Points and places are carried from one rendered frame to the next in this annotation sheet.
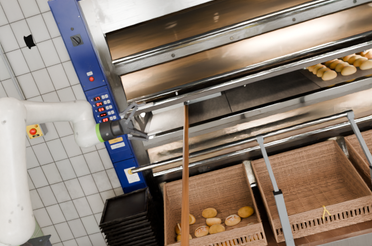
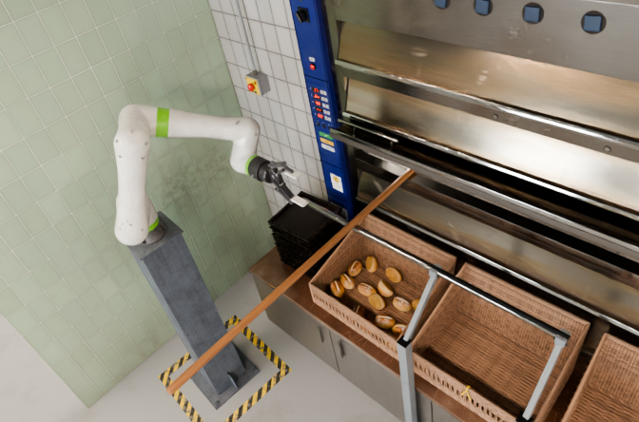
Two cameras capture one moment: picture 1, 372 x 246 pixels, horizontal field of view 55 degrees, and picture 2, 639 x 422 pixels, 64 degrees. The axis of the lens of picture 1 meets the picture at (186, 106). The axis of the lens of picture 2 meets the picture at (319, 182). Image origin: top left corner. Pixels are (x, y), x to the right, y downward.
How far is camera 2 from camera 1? 1.33 m
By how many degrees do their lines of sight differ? 45
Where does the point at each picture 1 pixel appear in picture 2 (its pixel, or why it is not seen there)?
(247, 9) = (534, 92)
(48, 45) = (279, 1)
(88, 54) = (313, 36)
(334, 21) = not seen: outside the picture
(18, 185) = (129, 206)
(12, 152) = (125, 181)
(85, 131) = (238, 158)
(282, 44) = (571, 168)
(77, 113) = (234, 137)
